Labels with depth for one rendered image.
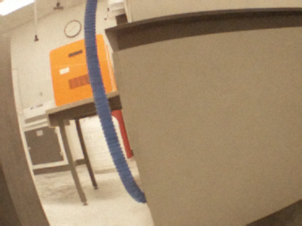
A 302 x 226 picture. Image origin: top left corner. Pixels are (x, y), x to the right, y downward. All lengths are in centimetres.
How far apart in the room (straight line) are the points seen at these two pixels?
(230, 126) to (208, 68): 15
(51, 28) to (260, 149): 515
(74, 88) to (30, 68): 353
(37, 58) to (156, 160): 497
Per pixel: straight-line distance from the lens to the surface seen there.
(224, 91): 83
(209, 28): 86
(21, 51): 586
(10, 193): 141
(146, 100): 81
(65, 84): 223
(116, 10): 190
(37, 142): 485
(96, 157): 378
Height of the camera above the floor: 51
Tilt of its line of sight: 1 degrees up
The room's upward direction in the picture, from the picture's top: 13 degrees counter-clockwise
